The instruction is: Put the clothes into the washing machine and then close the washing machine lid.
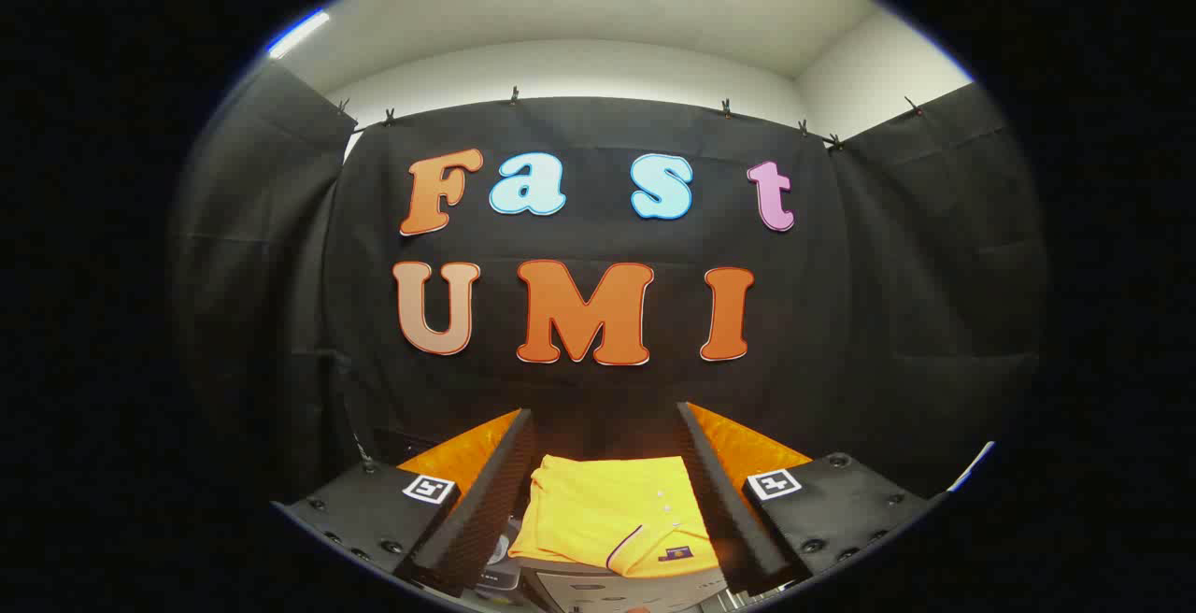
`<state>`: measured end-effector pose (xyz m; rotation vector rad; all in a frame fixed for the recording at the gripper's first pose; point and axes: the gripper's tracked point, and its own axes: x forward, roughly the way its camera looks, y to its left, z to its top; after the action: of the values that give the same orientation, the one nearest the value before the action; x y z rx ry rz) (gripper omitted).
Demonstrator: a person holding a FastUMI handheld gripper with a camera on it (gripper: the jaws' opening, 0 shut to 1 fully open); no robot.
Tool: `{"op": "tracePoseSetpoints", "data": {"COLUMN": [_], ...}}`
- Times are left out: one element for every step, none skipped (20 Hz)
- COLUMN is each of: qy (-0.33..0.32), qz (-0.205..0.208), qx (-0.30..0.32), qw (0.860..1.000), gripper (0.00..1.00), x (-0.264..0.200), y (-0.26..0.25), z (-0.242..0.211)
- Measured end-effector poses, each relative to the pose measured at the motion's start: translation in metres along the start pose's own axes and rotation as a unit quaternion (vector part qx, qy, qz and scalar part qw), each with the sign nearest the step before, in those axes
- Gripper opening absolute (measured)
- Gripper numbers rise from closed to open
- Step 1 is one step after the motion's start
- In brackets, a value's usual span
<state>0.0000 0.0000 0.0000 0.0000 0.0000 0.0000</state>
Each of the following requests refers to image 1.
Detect ceiling light strip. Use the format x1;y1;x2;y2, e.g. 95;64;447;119
267;9;332;60

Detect grey washing machine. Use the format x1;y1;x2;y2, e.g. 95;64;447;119
472;515;776;613

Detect yellow polo shirt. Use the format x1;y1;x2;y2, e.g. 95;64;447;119
507;454;722;580

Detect row of black clips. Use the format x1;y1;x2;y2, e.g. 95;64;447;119
335;85;926;152

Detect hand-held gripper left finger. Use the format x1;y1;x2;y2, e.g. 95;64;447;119
271;407;536;599

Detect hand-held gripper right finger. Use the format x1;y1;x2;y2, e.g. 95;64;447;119
676;401;945;599

